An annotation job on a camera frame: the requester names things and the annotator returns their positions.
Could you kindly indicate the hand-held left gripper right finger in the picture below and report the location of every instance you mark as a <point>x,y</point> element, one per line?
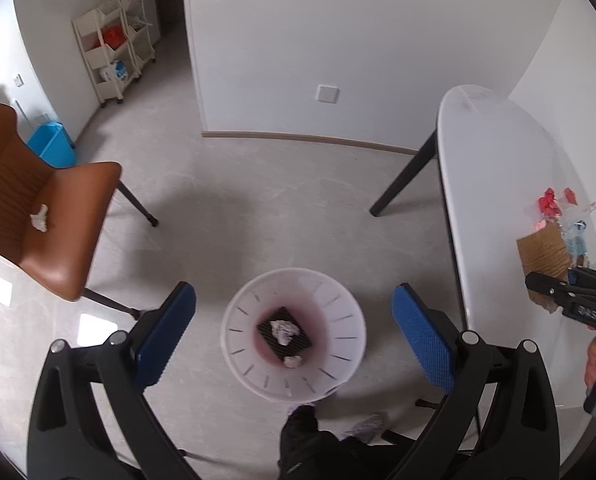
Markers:
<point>420,330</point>

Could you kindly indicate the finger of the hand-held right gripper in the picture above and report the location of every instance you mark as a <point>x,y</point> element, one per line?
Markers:
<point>553,287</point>

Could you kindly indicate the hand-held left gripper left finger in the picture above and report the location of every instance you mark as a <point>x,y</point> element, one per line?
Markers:
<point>170,330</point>

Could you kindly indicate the white plastic waste bin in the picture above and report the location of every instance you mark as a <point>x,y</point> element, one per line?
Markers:
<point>348,340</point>

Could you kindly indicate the red paper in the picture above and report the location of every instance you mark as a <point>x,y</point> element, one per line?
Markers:
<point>569,195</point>
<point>548,205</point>

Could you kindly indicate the brown cardboard piece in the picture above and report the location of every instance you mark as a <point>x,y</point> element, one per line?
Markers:
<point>540,252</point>

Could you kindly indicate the clear plastic wrapper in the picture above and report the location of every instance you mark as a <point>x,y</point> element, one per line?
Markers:
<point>575,240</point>

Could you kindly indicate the black woven square pad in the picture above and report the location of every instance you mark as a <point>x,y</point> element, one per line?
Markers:
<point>268,332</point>

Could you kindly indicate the crumpled white paper ball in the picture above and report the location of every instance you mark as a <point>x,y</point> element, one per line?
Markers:
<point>284,331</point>
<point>39,217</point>
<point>293,361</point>

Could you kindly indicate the white table with black legs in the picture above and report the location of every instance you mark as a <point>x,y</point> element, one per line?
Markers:
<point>493,185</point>

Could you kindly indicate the person's black trousers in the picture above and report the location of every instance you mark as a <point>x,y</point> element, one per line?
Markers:
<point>318,452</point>

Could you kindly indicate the brown leather chair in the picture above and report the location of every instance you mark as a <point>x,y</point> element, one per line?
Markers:
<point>7,185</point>

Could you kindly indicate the blue plastic bin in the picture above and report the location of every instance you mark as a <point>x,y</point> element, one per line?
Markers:
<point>52,145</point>

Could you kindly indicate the white bag with blue print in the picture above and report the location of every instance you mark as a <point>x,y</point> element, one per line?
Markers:
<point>115,72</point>

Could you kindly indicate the cream storage cart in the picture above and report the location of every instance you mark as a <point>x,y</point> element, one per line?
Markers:
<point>95,57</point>
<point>140,35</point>

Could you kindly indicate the red bag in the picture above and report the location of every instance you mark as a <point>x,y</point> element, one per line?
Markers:
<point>111,36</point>

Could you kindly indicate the white wall socket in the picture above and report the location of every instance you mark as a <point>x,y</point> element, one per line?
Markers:
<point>327,94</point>

